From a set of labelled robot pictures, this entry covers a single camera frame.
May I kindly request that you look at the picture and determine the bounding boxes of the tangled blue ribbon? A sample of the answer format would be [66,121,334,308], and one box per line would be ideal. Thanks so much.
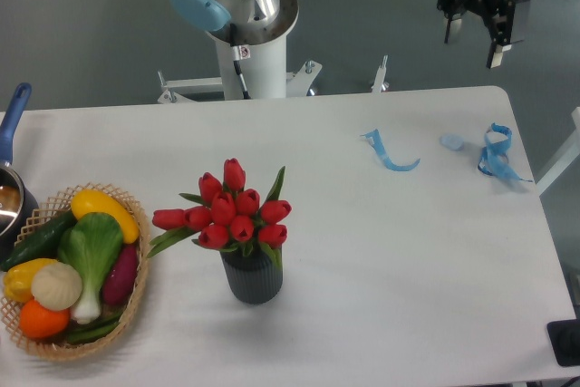
[478,122,533,183]

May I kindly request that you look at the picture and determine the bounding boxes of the purple sweet potato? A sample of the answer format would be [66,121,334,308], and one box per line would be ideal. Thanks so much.
[101,245,139,305]

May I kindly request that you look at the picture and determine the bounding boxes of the yellow bell pepper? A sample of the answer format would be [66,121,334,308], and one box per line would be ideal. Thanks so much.
[3,258,57,304]

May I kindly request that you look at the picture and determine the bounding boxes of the black device at edge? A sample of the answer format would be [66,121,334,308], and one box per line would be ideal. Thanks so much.
[546,319,580,367]

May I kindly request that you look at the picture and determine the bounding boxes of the orange fruit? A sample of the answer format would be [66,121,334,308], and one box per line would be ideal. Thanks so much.
[19,299,70,340]

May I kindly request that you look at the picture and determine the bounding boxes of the green bean pods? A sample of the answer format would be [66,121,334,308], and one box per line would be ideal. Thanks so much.
[64,311,122,345]

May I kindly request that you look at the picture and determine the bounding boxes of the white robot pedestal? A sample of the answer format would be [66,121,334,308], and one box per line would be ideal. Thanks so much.
[156,26,391,104]

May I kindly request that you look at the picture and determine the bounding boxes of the woven wicker basket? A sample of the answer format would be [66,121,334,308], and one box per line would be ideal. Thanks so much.
[1,182,150,362]

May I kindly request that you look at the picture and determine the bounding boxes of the white steamed bun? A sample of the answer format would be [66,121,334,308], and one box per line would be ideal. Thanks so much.
[31,262,82,311]

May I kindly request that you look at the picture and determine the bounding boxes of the green bok choy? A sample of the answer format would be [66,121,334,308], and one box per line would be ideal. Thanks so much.
[57,212,123,325]

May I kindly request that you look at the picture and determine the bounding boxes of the white frame at right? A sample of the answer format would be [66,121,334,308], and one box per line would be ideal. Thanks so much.
[536,107,579,196]

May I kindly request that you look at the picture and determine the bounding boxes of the green cucumber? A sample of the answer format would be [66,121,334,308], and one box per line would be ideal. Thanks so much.
[1,210,76,272]

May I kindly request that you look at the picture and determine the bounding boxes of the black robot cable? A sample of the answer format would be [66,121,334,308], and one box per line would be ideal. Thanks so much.
[228,23,252,101]

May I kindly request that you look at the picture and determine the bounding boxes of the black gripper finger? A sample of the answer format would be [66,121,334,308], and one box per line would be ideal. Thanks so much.
[444,15,462,44]
[486,42,512,69]

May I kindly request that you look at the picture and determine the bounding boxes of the dark grey ribbed vase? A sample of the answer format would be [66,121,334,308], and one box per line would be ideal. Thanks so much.
[220,249,283,305]

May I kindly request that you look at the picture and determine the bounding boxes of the red tulip bouquet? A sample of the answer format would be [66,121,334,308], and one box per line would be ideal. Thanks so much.
[148,158,292,269]

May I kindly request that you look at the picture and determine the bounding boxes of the blue ribbon strip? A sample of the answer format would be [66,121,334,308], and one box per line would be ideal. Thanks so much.
[362,129,421,172]

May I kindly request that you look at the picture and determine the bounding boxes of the blue handled saucepan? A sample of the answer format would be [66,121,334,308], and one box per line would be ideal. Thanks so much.
[1,82,38,261]

